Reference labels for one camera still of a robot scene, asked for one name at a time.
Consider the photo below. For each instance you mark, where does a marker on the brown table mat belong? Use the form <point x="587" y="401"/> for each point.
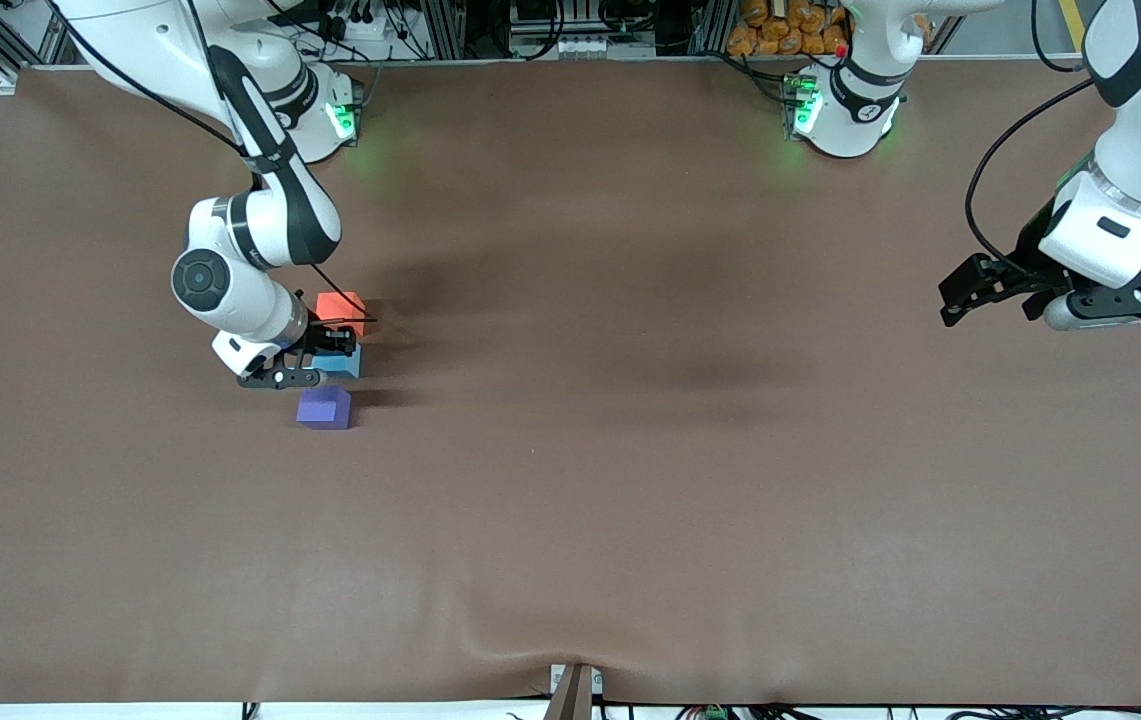
<point x="630" y="520"/>

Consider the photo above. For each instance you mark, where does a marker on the light blue foam block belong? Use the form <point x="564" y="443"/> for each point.
<point x="342" y="363"/>

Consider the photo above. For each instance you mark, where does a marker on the white power strip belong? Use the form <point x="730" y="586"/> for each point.
<point x="365" y="20"/>

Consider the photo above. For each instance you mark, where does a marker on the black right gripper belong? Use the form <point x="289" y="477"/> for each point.
<point x="322" y="339"/>

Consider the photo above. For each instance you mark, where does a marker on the metal corner bracket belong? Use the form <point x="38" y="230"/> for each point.
<point x="7" y="82"/>

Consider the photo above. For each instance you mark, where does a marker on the small green terminal connector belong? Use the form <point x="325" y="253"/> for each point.
<point x="716" y="713"/>

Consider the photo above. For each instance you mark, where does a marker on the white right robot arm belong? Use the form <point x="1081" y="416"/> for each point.
<point x="230" y="290"/>

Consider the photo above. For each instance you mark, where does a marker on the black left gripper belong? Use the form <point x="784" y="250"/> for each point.
<point x="1030" y="250"/>

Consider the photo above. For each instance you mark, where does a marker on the purple foam block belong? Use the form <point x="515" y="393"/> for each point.
<point x="322" y="406"/>

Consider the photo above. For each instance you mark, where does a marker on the bag of orange items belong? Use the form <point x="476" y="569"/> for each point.
<point x="785" y="25"/>

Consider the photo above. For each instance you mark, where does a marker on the orange foam block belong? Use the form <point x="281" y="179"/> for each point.
<point x="340" y="305"/>

